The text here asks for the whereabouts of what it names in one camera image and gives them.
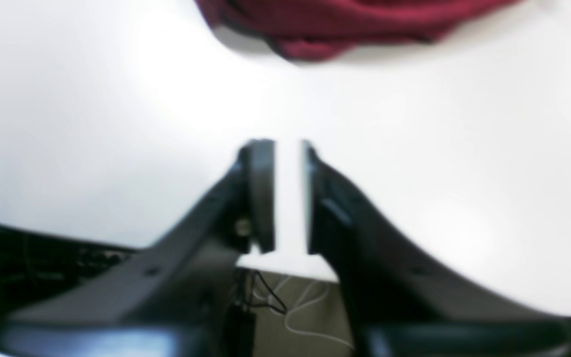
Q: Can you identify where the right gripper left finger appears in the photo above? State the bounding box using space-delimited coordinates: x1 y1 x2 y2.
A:
0 139 276 357

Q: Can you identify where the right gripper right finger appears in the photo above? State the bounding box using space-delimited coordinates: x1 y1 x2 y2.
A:
302 140 571 357

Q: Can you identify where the dark red t-shirt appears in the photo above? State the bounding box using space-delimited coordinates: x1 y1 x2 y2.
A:
196 0 514 62

